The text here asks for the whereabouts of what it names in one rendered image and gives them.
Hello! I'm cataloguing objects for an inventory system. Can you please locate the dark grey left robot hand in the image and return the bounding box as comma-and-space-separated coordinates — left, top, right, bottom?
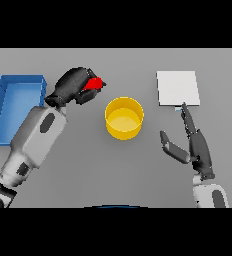
44, 66, 107, 109

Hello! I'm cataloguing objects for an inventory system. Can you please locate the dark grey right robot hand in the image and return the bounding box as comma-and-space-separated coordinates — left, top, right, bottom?
159, 101, 216, 181

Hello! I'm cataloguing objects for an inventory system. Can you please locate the red beaker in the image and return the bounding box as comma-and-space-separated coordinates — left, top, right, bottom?
83, 76, 103, 91

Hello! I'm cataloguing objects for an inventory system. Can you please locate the pale square measuring scale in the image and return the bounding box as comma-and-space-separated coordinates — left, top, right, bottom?
155, 70, 201, 112

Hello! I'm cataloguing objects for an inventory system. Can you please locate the yellow bowl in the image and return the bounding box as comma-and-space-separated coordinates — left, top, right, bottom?
104, 96, 145, 141

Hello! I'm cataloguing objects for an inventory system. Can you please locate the blue tray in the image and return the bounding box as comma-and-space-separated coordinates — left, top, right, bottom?
0, 74, 48, 147

